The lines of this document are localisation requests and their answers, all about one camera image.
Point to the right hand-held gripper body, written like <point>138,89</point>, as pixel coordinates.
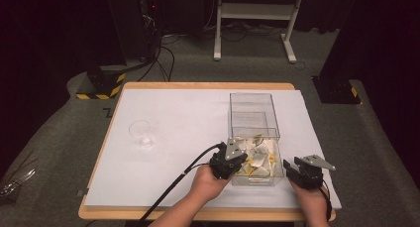
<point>310,175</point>

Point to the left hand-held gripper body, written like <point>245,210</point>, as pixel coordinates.
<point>224,166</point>

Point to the pile of white yellow packets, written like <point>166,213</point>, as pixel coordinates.
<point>261,157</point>

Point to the clear acrylic drawer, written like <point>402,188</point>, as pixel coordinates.
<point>259,182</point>

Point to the person's right hand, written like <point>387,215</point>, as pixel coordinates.
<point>313,202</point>

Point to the person's left hand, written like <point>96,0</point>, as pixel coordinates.
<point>206,185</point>

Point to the white table mat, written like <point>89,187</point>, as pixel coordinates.
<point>178,121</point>

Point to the black stand base yellow mark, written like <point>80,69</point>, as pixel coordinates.
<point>336,91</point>

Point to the clear glass cup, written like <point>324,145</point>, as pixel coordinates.
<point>141,131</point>

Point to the gray tape piece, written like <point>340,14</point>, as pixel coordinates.
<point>82,192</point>

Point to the black yellow striped stand base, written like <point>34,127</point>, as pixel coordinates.
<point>105,83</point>

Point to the white metal stand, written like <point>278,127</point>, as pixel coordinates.
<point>257,11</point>

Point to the black equipment rack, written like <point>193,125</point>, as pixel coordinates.
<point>150,22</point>

